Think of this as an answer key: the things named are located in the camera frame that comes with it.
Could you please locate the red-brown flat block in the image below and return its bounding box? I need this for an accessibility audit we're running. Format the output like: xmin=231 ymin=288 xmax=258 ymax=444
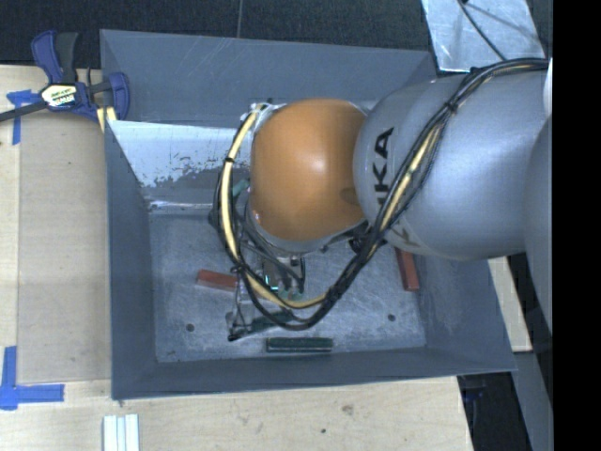
xmin=195 ymin=269 xmax=239 ymax=292
xmin=394 ymin=246 xmax=421 ymax=292

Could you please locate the dark green flat block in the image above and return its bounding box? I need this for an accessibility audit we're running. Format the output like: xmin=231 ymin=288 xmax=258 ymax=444
xmin=265 ymin=336 xmax=335 ymax=353

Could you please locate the pale wood board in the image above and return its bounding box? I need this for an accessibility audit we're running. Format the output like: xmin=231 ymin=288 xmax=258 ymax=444
xmin=17 ymin=110 xmax=114 ymax=385

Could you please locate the grey metal bin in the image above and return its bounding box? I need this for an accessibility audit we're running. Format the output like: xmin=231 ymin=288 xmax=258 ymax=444
xmin=99 ymin=28 xmax=518 ymax=401

